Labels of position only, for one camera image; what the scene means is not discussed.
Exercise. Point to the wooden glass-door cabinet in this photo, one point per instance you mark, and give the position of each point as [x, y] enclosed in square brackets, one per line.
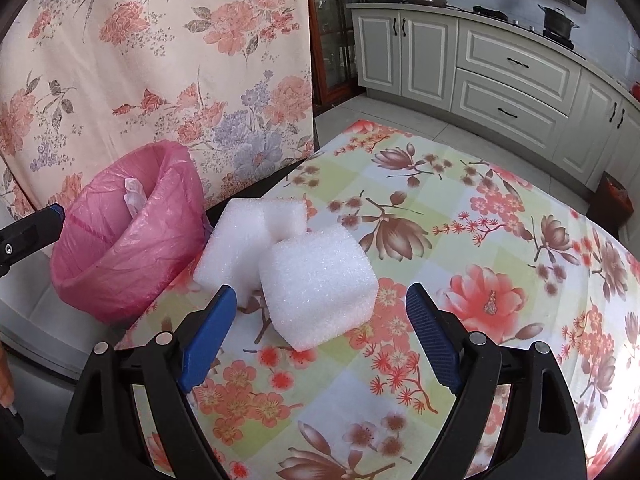
[335, 35]

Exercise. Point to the white foam cube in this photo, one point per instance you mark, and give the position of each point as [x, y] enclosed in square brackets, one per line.
[315, 285]

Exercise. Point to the black cooking pot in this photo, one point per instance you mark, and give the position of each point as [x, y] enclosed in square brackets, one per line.
[557, 22]

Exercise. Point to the red pot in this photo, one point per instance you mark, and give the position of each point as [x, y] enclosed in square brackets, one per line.
[636, 91]

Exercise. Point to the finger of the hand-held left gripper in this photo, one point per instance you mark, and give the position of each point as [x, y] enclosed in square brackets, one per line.
[30, 235]

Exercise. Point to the pink plastic trash bag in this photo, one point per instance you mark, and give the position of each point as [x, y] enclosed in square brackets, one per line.
[125, 260]

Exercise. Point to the white base kitchen cabinets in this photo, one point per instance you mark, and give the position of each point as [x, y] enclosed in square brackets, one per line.
[500, 60]

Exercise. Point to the black gas stove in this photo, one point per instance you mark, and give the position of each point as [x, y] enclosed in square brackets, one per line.
[490, 11]

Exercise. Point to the floral curtain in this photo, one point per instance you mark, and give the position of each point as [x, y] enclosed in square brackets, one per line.
[150, 60]

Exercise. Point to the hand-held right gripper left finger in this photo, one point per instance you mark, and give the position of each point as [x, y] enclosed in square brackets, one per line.
[210, 335]

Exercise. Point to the white plastic bag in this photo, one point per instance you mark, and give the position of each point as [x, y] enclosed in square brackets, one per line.
[134, 197]

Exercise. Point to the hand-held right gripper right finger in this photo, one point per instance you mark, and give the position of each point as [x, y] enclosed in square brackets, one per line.
[432, 335]

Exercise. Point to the red floor bin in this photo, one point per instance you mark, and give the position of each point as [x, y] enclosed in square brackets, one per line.
[612, 200]

